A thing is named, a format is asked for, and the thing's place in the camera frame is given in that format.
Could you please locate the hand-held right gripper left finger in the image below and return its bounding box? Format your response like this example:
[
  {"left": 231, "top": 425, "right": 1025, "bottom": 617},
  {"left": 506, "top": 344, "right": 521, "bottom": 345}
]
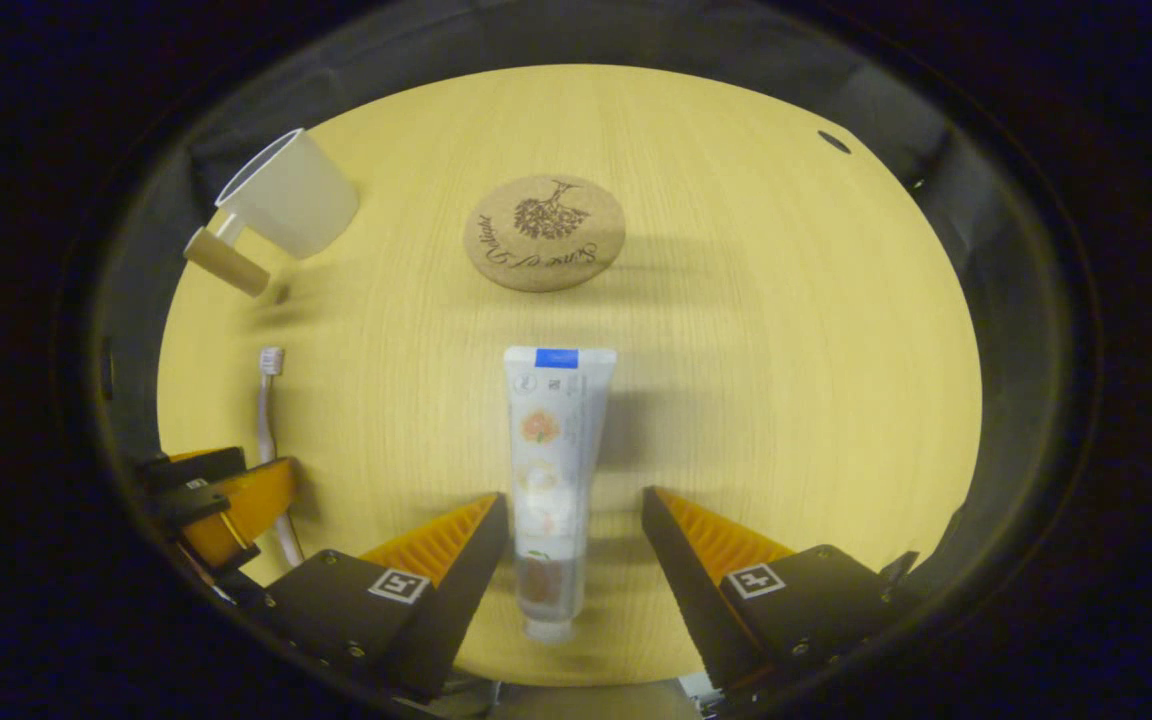
[{"left": 261, "top": 492, "right": 510, "bottom": 701}]

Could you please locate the round cork coaster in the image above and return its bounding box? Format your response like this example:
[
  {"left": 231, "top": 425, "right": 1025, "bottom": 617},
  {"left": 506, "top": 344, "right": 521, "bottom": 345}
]
[{"left": 463, "top": 174, "right": 627, "bottom": 293}]

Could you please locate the white toothbrush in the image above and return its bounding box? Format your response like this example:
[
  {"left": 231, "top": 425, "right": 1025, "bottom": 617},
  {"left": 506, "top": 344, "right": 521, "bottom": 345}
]
[{"left": 257, "top": 347, "right": 305, "bottom": 569}]

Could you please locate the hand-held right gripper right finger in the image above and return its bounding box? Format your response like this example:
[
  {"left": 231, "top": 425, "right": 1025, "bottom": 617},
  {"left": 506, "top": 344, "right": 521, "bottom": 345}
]
[{"left": 642, "top": 486, "right": 922, "bottom": 691}]

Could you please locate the white cup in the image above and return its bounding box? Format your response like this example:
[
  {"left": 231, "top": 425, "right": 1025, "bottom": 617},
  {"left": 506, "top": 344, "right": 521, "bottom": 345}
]
[{"left": 183, "top": 128, "right": 360, "bottom": 298}]

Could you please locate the wooden desktop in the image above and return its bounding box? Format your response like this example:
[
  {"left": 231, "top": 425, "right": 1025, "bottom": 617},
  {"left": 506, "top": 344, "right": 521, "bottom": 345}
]
[{"left": 156, "top": 64, "right": 984, "bottom": 687}]

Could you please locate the white toothpaste tube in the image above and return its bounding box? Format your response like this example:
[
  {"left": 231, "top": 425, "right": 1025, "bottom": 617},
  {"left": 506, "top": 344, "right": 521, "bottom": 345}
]
[{"left": 504, "top": 346, "right": 618, "bottom": 643}]

